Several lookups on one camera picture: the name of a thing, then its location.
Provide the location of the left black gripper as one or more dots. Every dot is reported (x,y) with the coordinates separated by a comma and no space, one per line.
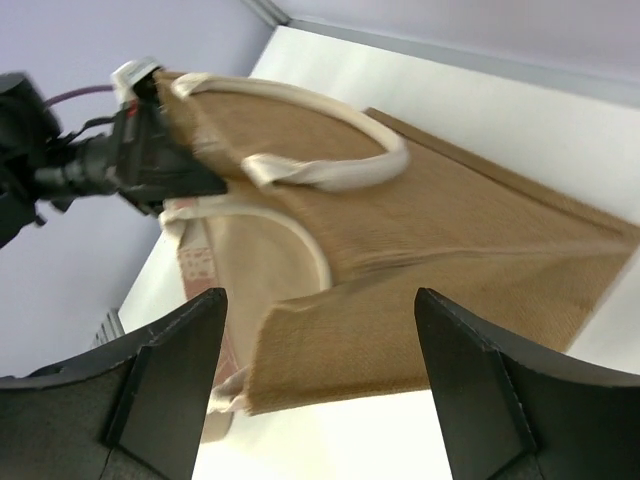
(124,155)

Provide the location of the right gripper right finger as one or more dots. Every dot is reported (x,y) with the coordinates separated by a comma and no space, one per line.
(509,408)

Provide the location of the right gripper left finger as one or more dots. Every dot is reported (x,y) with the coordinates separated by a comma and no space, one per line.
(133,408)

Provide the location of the jute canvas tote bag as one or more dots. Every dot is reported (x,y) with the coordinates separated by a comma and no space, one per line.
(332,221)

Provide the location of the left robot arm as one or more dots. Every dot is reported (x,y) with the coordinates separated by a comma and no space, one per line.
(27,126)

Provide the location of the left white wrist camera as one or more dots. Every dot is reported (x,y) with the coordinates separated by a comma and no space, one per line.
(135,79)

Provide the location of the left aluminium frame post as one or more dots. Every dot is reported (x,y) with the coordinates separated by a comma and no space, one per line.
(268,12)

